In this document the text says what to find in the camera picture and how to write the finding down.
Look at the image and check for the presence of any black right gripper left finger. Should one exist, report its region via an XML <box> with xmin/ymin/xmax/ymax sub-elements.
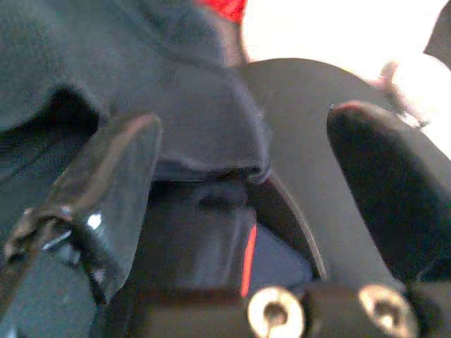
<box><xmin>2</xmin><ymin>112</ymin><xmax>163</xmax><ymax>306</ymax></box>

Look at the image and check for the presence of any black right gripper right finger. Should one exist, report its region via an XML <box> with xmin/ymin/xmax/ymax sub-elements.
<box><xmin>326</xmin><ymin>101</ymin><xmax>451</xmax><ymax>282</ymax></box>

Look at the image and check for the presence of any black shirt yellow logo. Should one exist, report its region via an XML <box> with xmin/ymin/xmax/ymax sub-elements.
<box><xmin>0</xmin><ymin>0</ymin><xmax>273</xmax><ymax>230</ymax></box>

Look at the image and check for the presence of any black plastic bucket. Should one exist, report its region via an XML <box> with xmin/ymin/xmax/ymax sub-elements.
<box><xmin>246</xmin><ymin>175</ymin><xmax>329</xmax><ymax>282</ymax></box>

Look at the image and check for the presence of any black folding chair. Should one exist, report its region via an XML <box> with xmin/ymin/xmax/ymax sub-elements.
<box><xmin>242</xmin><ymin>58</ymin><xmax>409</xmax><ymax>286</ymax></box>

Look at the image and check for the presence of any dark brown fabric sofa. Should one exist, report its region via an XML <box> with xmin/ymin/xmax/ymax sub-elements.
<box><xmin>424</xmin><ymin>0</ymin><xmax>451</xmax><ymax>68</ymax></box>

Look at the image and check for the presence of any red pillow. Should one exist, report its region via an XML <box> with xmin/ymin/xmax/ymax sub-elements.
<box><xmin>195</xmin><ymin>0</ymin><xmax>247</xmax><ymax>23</ymax></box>

